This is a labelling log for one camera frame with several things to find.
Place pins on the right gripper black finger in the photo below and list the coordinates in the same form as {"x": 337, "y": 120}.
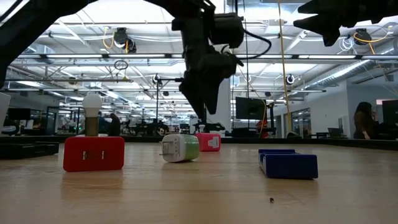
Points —
{"x": 311, "y": 7}
{"x": 311, "y": 23}

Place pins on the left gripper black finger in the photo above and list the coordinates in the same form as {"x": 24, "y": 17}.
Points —
{"x": 212, "y": 96}
{"x": 192, "y": 93}

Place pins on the pink charger plug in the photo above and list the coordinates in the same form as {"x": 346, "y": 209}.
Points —
{"x": 211, "y": 142}

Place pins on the green and white charger plug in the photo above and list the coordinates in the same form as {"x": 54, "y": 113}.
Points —
{"x": 180, "y": 147}

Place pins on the navy memory card case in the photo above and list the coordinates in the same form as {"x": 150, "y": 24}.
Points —
{"x": 287, "y": 165}

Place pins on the red charger block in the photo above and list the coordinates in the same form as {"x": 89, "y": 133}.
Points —
{"x": 93, "y": 154}

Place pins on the black background robot arm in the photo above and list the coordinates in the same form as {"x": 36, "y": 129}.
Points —
{"x": 214, "y": 127}

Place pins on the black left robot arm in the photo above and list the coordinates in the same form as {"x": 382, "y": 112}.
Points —
{"x": 18, "y": 31}

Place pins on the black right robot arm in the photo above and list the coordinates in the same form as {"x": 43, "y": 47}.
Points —
{"x": 379, "y": 9}

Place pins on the white building column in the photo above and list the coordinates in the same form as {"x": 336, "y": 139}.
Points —
{"x": 224, "y": 105}

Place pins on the black monitor on stand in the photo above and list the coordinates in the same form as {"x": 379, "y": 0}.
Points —
{"x": 248, "y": 108}

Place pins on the red background object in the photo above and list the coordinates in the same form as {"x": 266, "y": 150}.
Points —
{"x": 262, "y": 126}

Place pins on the person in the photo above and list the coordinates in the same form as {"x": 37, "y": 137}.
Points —
{"x": 114, "y": 126}
{"x": 363, "y": 121}

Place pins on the white bulb lamp brass base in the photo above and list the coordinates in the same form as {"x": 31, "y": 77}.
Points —
{"x": 92, "y": 104}

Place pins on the long ceiling light strip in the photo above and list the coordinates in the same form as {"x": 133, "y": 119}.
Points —
{"x": 77, "y": 56}

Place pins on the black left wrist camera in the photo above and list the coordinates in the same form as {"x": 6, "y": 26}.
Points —
{"x": 228, "y": 29}

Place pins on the black metal stand frame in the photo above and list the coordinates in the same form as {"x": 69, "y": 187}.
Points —
{"x": 157, "y": 105}

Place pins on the silver ventilation duct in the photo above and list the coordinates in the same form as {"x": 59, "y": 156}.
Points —
{"x": 342, "y": 73}

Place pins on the black wall monitor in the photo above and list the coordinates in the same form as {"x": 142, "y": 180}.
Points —
{"x": 390, "y": 112}

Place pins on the black aluminium table frame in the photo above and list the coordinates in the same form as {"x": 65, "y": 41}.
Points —
{"x": 342, "y": 143}

